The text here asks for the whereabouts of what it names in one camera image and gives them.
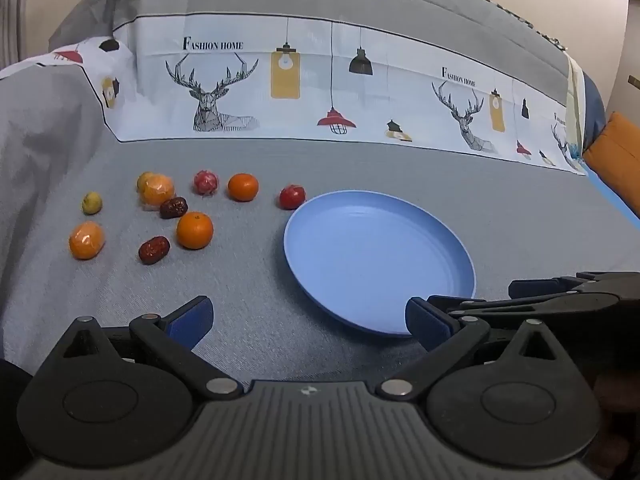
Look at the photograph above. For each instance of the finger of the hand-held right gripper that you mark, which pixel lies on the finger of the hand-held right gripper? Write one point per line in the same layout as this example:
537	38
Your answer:
590	310
530	289

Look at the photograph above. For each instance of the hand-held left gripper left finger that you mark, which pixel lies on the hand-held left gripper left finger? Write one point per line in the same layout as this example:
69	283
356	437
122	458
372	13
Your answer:
192	322

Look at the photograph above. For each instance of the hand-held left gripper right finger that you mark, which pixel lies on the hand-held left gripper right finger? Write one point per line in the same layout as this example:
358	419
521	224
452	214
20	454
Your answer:
425	325

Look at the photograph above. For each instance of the light blue plate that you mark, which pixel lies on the light blue plate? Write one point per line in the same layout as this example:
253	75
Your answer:
380	260

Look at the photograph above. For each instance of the dark red jujube date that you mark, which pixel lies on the dark red jujube date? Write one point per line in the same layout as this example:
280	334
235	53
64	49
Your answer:
173	208
154	250

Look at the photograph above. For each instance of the bare orange mandarin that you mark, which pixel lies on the bare orange mandarin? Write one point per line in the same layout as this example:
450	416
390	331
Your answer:
195	230
243	187

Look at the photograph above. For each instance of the plastic-wrapped orange mandarin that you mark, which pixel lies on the plastic-wrapped orange mandarin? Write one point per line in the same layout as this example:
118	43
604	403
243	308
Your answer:
159	190
86	240

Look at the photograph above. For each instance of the plastic-wrapped red fruit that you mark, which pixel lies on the plastic-wrapped red fruit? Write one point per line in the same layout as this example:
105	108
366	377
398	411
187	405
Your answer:
292	197
206	182

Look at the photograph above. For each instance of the small yellow fruit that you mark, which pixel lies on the small yellow fruit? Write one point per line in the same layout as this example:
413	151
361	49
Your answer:
142	180

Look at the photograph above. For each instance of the small yellow-green fruit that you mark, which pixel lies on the small yellow-green fruit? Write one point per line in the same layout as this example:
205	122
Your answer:
92	203

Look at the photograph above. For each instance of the light blue fabric strip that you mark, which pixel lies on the light blue fabric strip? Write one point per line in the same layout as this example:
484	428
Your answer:
607	192

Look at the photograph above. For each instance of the orange cushion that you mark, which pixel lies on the orange cushion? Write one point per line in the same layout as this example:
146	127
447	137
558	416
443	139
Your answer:
617	155

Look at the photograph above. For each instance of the cream cloth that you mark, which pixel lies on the cream cloth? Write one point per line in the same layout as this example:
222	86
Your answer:
576	105

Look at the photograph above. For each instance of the dark blue cushion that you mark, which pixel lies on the dark blue cushion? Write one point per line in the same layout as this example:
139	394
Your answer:
594	105

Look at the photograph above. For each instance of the grey curtain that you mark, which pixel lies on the grey curtain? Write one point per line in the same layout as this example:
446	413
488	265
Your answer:
12	10

